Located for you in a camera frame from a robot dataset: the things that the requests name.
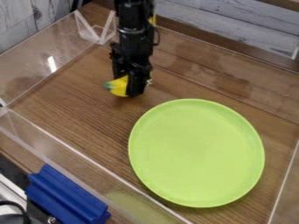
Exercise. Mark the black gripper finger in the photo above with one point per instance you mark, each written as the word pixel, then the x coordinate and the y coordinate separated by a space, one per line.
pixel 137 81
pixel 119 67

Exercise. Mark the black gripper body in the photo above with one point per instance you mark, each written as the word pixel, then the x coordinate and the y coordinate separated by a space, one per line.
pixel 135 47

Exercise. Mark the yellow toy banana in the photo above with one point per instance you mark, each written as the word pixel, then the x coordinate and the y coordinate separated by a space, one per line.
pixel 116 86

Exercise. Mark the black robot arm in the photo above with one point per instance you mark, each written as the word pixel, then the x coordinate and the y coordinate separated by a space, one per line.
pixel 133 13

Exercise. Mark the green round plate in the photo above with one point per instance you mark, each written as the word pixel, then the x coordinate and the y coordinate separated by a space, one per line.
pixel 196 153

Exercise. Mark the yellow labelled tin can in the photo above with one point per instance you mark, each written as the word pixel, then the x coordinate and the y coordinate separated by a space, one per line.
pixel 152 20

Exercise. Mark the clear acrylic front barrier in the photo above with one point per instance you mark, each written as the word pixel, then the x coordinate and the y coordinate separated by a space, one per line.
pixel 32 147

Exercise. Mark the blue plastic clamp block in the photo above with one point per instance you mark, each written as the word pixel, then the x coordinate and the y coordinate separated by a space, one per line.
pixel 69 203

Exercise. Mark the clear acrylic corner bracket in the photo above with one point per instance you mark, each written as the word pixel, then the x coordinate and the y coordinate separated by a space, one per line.
pixel 93 33

